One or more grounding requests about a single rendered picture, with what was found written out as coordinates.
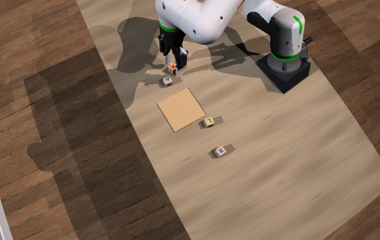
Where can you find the tan flat mat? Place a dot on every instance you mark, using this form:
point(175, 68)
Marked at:
point(181, 109)

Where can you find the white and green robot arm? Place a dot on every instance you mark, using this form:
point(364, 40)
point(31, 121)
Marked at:
point(205, 22)

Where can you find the cream block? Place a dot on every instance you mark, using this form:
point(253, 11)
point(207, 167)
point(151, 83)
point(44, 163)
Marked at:
point(172, 68)
point(167, 81)
point(220, 151)
point(208, 122)

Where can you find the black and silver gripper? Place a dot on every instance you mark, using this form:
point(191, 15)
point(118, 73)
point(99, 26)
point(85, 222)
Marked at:
point(177, 49)

